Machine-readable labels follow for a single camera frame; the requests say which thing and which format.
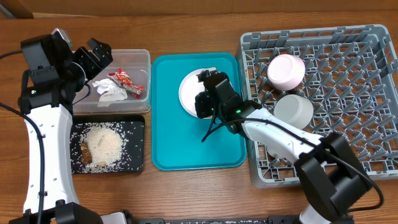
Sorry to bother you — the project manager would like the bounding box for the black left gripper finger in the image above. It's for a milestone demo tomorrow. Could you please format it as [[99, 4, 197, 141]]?
[[73, 47, 108, 80], [87, 38, 113, 62]]

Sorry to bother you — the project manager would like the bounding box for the red snack wrapper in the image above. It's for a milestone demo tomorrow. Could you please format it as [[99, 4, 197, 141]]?
[[108, 68, 144, 99]]

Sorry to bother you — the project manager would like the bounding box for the pink round plate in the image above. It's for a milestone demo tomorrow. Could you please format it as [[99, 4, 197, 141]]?
[[178, 67, 216, 118]]

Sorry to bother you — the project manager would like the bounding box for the white tissue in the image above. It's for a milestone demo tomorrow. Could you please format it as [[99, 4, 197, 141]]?
[[93, 78, 127, 101]]

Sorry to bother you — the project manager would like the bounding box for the grey-white bowl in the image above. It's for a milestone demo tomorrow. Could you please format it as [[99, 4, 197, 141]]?
[[274, 95, 313, 129]]

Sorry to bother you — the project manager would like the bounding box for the cream plastic cup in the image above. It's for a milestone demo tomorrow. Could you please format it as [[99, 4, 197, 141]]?
[[266, 146, 292, 159]]

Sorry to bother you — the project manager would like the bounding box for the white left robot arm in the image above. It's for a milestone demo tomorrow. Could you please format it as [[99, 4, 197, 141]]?
[[12, 29, 113, 223]]

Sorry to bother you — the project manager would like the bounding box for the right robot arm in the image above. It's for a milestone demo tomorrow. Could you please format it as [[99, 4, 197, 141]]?
[[195, 70, 374, 223]]

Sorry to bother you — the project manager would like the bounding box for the grey dishwasher rack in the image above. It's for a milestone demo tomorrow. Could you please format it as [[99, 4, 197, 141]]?
[[237, 24, 397, 180]]

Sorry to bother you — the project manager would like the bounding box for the clear plastic bin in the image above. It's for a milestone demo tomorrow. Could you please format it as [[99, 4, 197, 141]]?
[[73, 49, 151, 115]]

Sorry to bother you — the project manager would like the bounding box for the teal plastic tray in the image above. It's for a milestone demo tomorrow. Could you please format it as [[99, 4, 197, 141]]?
[[151, 53, 246, 170]]

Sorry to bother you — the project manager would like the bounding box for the pile of white rice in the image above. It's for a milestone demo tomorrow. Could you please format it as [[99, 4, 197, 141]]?
[[70, 122, 137, 173]]

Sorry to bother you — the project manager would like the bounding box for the black tray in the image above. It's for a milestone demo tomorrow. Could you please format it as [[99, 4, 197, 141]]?
[[68, 114, 146, 175]]

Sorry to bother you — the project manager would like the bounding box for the brown food piece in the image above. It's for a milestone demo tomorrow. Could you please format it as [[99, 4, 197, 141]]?
[[80, 142, 92, 165]]

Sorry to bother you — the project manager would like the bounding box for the metal frame post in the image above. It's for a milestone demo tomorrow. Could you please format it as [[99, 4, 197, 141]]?
[[0, 4, 16, 19]]

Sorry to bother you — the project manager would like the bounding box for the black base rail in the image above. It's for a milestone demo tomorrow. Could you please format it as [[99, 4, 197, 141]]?
[[99, 210, 355, 224]]

